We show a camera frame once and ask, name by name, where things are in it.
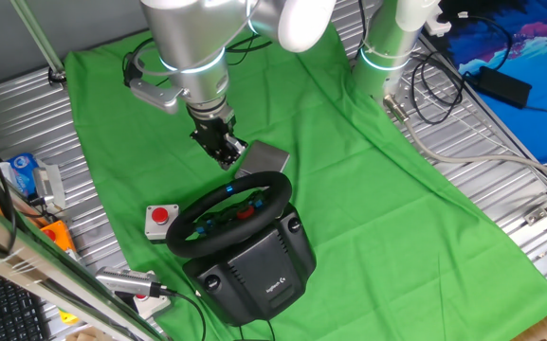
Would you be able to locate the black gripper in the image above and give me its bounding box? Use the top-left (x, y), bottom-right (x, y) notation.
top-left (190, 113), bottom-right (249, 171)

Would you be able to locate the black steering wheel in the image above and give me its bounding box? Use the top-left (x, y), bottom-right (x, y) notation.
top-left (165, 170), bottom-right (294, 260)

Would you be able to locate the black wheel base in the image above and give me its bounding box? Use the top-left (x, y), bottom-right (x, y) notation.
top-left (182, 203), bottom-right (318, 328)

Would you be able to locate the grey box red mushroom button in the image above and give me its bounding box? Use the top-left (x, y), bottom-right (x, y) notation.
top-left (144, 204), bottom-right (180, 243)

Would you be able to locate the green cloth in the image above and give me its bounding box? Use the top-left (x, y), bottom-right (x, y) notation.
top-left (64, 23), bottom-right (547, 341)

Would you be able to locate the grey box small red button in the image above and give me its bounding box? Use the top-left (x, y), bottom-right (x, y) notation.
top-left (130, 293), bottom-right (173, 319)

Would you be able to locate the orange box red button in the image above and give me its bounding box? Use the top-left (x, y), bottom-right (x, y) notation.
top-left (40, 220), bottom-right (78, 255)

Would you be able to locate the blue tissue pack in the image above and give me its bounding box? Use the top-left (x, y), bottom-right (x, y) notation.
top-left (0, 152), bottom-right (42, 198)

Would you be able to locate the thin metal tripod pole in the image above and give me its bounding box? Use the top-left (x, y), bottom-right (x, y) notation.
top-left (9, 0), bottom-right (68, 87)

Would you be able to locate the black keyboard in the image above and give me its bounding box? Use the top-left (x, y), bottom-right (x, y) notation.
top-left (0, 264), bottom-right (51, 341)

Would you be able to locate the black power adapter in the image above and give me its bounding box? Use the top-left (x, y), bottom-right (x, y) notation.
top-left (476, 65), bottom-right (534, 110)

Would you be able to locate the blue patterned mouse pad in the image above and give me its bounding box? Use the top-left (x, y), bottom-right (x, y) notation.
top-left (436, 0), bottom-right (547, 165)

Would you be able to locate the silver arm-mounted camera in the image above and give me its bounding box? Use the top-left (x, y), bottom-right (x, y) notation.
top-left (121, 45), bottom-right (182, 116)

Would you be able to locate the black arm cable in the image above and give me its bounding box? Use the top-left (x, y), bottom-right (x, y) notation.
top-left (120, 35), bottom-right (274, 89)

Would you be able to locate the black camera cable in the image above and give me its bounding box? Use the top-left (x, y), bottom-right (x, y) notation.
top-left (152, 282), bottom-right (208, 341)

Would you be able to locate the long silver camera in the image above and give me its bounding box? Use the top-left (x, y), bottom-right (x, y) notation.
top-left (95, 266), bottom-right (163, 299)

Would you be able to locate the small silver ribbed camera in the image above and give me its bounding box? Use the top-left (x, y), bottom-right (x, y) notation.
top-left (32, 163), bottom-right (67, 212)

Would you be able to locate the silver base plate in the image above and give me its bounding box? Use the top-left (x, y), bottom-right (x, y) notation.
top-left (380, 78), bottom-right (421, 113)

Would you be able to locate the black cable bundle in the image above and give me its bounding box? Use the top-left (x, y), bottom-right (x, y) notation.
top-left (410, 49), bottom-right (467, 127)

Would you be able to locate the aluminium frame bar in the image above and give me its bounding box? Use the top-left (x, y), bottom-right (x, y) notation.
top-left (0, 191), bottom-right (170, 341)

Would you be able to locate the thick grey cable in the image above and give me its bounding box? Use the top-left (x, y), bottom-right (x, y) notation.
top-left (383, 94), bottom-right (547, 188)

